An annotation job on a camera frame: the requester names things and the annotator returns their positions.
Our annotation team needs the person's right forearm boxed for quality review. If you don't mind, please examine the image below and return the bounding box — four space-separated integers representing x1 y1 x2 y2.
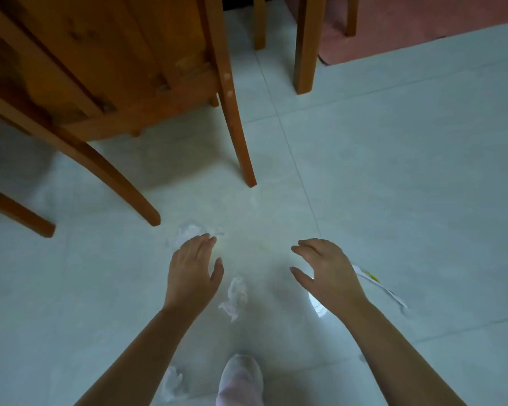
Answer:
336 298 467 406

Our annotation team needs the person's right hand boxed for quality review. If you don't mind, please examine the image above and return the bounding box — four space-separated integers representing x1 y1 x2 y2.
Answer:
290 239 367 322

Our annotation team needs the red floor mat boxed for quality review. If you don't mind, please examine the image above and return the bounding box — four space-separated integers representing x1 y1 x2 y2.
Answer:
284 0 508 66

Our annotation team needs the wooden chair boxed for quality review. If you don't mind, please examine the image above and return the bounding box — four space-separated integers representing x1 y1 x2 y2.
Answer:
0 150 56 238
0 0 257 227

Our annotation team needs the crumpled white tissue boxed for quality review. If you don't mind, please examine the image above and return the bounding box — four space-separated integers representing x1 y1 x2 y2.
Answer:
158 365 188 403
166 222 228 251
218 276 249 323

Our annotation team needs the person's left forearm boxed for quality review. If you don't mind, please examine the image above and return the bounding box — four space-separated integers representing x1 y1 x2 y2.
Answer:
74 306 205 406

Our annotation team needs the person's left hand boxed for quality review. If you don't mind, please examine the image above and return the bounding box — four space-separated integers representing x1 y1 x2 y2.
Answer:
164 233 224 313

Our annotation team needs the wooden table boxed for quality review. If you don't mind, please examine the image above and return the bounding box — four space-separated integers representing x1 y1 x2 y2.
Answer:
253 0 360 95

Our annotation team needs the white plastic wrapper yellow print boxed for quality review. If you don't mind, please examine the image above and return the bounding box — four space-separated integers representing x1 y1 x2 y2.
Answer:
307 264 410 319

